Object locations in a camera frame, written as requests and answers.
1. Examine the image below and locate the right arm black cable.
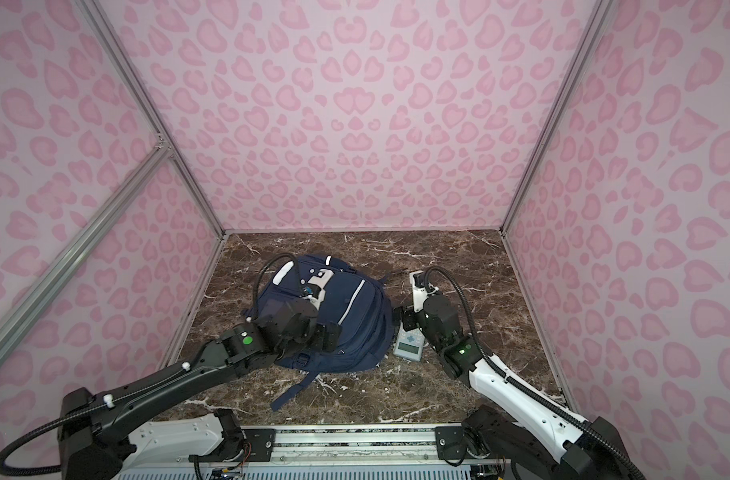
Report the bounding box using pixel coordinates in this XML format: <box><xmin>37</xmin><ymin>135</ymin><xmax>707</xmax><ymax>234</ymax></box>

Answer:
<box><xmin>423</xmin><ymin>265</ymin><xmax>645</xmax><ymax>480</ymax></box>

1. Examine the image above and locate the navy blue student backpack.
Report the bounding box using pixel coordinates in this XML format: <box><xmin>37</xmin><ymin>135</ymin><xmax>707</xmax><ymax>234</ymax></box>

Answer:
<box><xmin>243</xmin><ymin>253</ymin><xmax>400</xmax><ymax>411</ymax></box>

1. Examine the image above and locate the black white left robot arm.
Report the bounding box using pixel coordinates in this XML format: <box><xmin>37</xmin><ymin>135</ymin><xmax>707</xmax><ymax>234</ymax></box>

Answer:
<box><xmin>58</xmin><ymin>299</ymin><xmax>341</xmax><ymax>479</ymax></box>

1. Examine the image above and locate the grey blue calculator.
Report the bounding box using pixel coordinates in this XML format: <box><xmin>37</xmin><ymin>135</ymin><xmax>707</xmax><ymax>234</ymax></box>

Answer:
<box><xmin>393</xmin><ymin>327</ymin><xmax>425</xmax><ymax>362</ymax></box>

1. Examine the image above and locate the right aluminium corner post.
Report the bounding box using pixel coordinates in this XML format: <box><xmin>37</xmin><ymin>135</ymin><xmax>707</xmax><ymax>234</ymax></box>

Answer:
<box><xmin>499</xmin><ymin>0</ymin><xmax>618</xmax><ymax>239</ymax></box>

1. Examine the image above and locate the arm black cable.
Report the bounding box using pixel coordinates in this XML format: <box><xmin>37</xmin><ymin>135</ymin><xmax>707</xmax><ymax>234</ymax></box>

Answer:
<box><xmin>423</xmin><ymin>265</ymin><xmax>645</xmax><ymax>480</ymax></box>
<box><xmin>0</xmin><ymin>251</ymin><xmax>309</xmax><ymax>478</ymax></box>

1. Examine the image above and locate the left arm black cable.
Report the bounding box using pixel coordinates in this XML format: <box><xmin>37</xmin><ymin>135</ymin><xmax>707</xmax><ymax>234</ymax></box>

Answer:
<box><xmin>0</xmin><ymin>251</ymin><xmax>309</xmax><ymax>478</ymax></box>

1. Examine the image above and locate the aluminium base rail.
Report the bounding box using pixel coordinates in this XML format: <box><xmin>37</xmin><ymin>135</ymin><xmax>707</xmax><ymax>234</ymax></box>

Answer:
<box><xmin>91</xmin><ymin>422</ymin><xmax>618</xmax><ymax>480</ymax></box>

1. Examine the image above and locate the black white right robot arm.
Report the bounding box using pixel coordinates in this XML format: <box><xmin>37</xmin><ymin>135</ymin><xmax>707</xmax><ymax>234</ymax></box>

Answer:
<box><xmin>394</xmin><ymin>294</ymin><xmax>644</xmax><ymax>479</ymax></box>

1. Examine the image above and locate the aluminium corner frame post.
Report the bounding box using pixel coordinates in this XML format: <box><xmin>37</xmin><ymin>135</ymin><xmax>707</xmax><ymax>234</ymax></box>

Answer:
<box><xmin>75</xmin><ymin>0</ymin><xmax>228</xmax><ymax>240</ymax></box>

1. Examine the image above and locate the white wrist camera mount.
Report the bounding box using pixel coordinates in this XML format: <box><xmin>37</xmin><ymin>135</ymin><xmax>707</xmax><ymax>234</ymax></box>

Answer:
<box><xmin>408</xmin><ymin>271</ymin><xmax>438</xmax><ymax>312</ymax></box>

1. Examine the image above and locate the diagonal aluminium frame bar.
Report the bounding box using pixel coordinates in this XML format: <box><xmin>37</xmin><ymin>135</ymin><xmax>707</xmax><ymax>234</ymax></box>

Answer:
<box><xmin>0</xmin><ymin>141</ymin><xmax>170</xmax><ymax>368</ymax></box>

